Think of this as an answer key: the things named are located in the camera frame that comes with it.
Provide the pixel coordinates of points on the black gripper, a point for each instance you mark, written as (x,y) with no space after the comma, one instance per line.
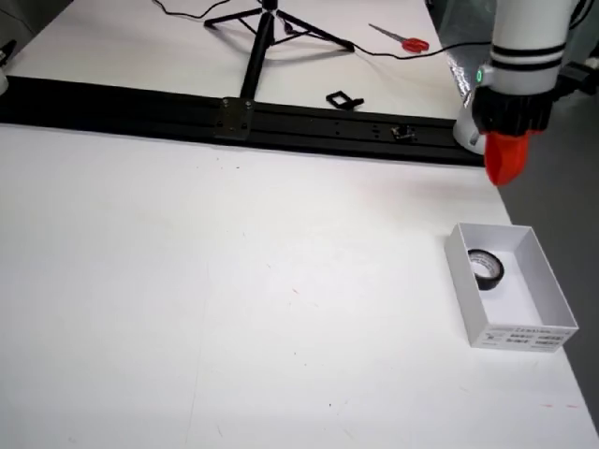
(510,112)

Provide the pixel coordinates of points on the black electrical tape roll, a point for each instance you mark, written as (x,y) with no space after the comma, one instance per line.
(491,283)

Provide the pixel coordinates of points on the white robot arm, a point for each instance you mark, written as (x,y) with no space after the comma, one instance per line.
(524,37)

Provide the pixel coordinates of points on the white cardboard box bin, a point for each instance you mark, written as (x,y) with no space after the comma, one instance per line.
(515,308)

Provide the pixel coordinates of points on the silver foil sheet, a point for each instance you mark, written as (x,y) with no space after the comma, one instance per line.
(461,79)

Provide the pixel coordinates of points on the black tripod stand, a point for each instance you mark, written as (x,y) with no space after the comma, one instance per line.
(260,51)

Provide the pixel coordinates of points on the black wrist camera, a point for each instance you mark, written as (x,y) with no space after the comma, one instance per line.
(578,77)

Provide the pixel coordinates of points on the small black bracket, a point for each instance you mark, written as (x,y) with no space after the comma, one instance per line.
(348,102)

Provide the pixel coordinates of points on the black rail mounting plate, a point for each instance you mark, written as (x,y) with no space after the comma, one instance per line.
(234,119)

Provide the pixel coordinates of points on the black aluminium rail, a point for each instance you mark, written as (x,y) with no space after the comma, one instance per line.
(140,110)

